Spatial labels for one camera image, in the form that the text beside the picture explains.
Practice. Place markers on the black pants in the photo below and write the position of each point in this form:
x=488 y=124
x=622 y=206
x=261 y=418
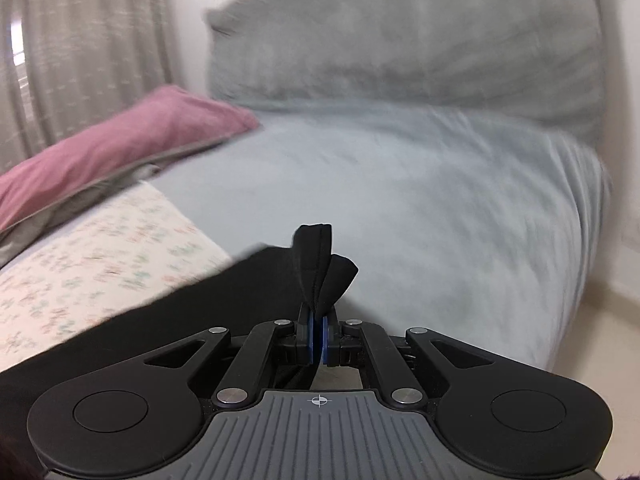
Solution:
x=200 y=310

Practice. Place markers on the floral white sheet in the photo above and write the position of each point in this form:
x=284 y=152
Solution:
x=100 y=260

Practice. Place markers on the bed with grey sheet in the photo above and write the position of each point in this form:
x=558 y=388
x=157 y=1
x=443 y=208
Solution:
x=400 y=210

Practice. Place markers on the grey star-print curtain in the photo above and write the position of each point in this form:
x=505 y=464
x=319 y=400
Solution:
x=90 y=50

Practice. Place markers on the grey pillow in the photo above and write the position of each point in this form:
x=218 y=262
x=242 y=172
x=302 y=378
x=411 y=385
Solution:
x=410 y=35

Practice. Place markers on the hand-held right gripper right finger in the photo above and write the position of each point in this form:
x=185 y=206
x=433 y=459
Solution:
x=326 y=337

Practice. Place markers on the pink duvet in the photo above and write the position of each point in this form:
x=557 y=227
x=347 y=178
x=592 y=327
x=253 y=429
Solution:
x=125 y=140

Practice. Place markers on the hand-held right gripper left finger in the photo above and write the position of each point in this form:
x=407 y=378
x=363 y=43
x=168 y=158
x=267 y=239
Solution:
x=312 y=335

